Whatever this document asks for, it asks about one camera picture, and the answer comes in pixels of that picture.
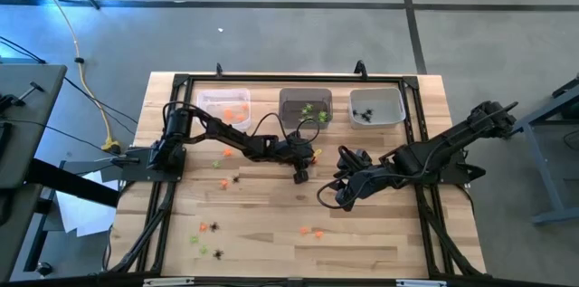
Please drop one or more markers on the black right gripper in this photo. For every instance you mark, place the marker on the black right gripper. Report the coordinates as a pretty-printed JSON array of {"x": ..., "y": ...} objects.
[{"x": 357, "y": 178}]

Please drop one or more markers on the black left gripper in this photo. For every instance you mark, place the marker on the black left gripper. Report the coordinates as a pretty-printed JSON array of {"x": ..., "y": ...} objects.
[{"x": 300, "y": 153}]

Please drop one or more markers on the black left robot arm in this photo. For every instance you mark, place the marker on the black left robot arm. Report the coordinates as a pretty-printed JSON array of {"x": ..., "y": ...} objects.
[{"x": 226, "y": 133}]

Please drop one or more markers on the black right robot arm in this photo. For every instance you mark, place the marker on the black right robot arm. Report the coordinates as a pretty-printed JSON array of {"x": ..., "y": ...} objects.
[{"x": 434, "y": 151}]

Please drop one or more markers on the yellow tape tag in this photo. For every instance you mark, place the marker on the yellow tape tag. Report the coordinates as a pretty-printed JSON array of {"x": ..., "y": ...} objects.
[{"x": 317, "y": 152}]

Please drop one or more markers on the grey translucent plastic bin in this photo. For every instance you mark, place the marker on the grey translucent plastic bin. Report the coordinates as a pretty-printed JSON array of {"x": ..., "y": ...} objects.
[{"x": 294, "y": 97}]

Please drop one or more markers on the white plastic bin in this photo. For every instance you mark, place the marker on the white plastic bin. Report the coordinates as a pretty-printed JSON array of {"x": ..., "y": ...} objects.
[{"x": 384, "y": 117}]

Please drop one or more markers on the clear plastic bin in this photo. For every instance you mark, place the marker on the clear plastic bin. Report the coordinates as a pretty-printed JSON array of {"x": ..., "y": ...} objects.
[{"x": 217, "y": 97}]

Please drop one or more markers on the black table clamp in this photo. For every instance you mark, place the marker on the black table clamp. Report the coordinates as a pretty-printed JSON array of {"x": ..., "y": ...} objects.
[
  {"x": 219, "y": 69},
  {"x": 360, "y": 68}
]

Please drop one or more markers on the white paper sheets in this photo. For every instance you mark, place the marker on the white paper sheets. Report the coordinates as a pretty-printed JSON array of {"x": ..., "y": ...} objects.
[{"x": 86, "y": 219}]

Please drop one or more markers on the black stand beam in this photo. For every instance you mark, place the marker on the black stand beam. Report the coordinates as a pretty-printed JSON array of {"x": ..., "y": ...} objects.
[{"x": 77, "y": 185}]

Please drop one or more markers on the grey desk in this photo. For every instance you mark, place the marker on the grey desk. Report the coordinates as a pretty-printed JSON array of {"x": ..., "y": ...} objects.
[{"x": 31, "y": 142}]

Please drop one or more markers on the black caster wheel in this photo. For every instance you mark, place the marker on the black caster wheel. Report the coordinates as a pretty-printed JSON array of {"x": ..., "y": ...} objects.
[{"x": 43, "y": 269}]

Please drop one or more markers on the black tool on desk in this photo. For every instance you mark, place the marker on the black tool on desk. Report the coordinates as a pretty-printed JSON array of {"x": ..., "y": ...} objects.
[{"x": 8, "y": 102}]

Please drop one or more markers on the black aluminium table frame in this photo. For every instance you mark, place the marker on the black aluminium table frame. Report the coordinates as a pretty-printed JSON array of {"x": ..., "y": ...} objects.
[{"x": 249, "y": 78}]

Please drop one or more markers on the white frame bracket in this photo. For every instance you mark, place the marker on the white frame bracket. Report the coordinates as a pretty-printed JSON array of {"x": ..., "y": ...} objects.
[
  {"x": 420, "y": 283},
  {"x": 168, "y": 281}
]

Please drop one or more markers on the blue-grey table frame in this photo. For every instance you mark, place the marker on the blue-grey table frame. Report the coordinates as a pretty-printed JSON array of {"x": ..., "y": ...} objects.
[{"x": 544, "y": 174}]

